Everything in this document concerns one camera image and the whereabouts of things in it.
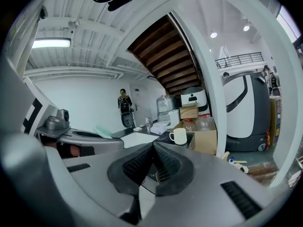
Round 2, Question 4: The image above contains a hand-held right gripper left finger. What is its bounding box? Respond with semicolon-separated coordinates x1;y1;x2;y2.
62;142;154;224

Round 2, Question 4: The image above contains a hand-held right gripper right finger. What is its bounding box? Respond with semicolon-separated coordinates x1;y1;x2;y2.
142;142;291;227

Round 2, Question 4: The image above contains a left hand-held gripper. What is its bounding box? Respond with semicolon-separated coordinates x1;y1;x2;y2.
20;77;125;155

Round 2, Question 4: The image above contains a green toothbrush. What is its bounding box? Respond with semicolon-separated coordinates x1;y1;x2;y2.
93;124;113;139

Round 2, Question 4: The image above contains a white cup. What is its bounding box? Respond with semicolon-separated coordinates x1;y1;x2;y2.
169;128;187;145

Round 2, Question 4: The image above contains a person's left hand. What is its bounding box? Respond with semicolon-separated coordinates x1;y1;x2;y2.
56;143;96;160

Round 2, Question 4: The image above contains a white sink basin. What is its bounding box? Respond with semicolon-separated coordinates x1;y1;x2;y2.
120;131;159;148

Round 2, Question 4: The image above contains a white blue small device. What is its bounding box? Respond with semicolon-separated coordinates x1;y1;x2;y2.
228;157;248;173

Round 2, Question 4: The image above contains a large cardboard box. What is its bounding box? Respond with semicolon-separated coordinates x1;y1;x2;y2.
170;121;217;156

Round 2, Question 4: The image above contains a white wipes packet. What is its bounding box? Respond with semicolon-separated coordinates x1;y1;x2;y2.
150;123;171;135

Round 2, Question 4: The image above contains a brown basket with items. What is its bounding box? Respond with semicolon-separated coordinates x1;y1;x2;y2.
246;164;278;177

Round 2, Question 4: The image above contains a black marble washstand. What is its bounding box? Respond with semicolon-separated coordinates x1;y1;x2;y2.
111;128;195;151

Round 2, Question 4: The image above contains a clear plastic jar red lid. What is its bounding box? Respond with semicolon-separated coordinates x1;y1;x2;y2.
182;118;197;132
196;114;215;131

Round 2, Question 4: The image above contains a white box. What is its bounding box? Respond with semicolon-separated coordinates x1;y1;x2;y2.
170;109;180;127

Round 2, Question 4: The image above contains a small cardboard box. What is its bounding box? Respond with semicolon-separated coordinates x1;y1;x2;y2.
178;103;199;120

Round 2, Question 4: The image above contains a large white grey machine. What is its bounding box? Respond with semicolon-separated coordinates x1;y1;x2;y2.
222;71;272;152

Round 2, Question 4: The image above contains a white appliance with black screen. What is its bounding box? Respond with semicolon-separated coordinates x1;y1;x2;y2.
181;86;209;114

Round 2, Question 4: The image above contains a ceiling tube lamp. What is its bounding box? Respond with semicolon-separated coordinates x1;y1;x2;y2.
32;38;71;49

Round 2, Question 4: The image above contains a wooden staircase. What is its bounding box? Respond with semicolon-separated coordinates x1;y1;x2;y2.
127;14;202;96

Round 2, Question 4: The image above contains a black metal railing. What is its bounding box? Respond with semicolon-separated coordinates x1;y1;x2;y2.
215;52;263;68

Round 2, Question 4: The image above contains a black head-worn camera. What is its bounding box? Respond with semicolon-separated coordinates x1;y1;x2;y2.
91;0;134;12

